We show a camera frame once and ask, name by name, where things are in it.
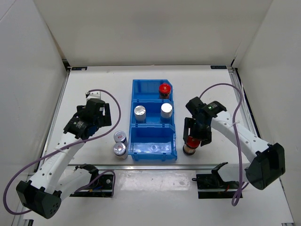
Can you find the blue storage bin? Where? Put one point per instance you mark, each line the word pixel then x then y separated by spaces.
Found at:
pixel 153 109
pixel 148 89
pixel 152 143

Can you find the short white-cap jar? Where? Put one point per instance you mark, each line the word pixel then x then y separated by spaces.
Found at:
pixel 120 150
pixel 120 137

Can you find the red-lid sauce jar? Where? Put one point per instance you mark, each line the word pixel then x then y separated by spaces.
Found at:
pixel 164 91
pixel 190 145

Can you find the blue near storage bin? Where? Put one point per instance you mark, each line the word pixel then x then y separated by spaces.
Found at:
pixel 152 143

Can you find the aluminium right rail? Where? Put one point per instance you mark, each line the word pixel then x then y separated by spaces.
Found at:
pixel 245 109

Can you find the tall silver-cap bottle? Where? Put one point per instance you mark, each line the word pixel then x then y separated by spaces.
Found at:
pixel 140 114
pixel 166 110

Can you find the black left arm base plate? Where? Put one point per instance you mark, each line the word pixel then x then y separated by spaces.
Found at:
pixel 103 188

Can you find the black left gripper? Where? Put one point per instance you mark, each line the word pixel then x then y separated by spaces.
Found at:
pixel 106 118

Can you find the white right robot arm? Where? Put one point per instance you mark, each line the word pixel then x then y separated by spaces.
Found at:
pixel 266 161

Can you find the blue far storage bin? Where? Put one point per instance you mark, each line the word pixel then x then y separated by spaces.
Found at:
pixel 148 89

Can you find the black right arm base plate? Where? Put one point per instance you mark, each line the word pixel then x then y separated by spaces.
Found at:
pixel 211 186

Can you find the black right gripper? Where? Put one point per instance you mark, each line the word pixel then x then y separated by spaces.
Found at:
pixel 188 123

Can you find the aluminium left rail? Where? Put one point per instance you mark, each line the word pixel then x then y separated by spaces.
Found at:
pixel 51 138

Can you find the blue middle storage bin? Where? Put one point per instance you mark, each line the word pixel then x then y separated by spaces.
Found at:
pixel 153 109

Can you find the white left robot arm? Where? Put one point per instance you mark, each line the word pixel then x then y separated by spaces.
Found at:
pixel 45 190

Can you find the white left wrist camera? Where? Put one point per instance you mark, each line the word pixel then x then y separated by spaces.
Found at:
pixel 93 95

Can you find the aluminium front rail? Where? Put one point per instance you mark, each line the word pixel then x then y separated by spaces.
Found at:
pixel 150 167

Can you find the aluminium rail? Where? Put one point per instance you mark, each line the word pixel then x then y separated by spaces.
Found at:
pixel 51 138
pixel 150 167
pixel 245 109

